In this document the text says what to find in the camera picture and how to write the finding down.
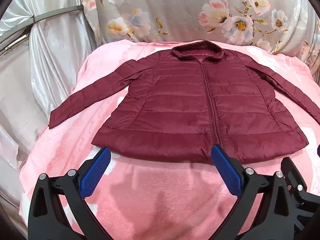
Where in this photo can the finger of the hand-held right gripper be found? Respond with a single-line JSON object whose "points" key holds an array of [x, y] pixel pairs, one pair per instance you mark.
{"points": [[293, 177]]}

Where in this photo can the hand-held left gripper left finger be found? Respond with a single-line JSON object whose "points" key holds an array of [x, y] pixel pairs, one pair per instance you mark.
{"points": [[96, 172]]}

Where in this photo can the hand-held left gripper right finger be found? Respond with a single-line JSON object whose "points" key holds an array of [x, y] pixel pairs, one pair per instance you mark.
{"points": [[226, 170]]}

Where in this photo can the maroon puffer jacket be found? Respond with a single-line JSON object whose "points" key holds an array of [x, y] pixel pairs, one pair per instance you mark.
{"points": [[175, 105]]}

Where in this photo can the pink fleece blanket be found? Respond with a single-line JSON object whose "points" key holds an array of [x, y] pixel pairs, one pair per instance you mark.
{"points": [[150, 195]]}

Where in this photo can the silver satin curtain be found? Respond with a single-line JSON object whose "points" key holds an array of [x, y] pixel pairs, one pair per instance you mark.
{"points": [[50, 75]]}

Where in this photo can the grey metal curtain band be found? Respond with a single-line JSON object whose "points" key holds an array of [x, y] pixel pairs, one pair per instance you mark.
{"points": [[57, 11]]}

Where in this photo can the grey floral bed sheet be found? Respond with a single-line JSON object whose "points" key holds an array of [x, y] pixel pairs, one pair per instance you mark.
{"points": [[175, 10]]}

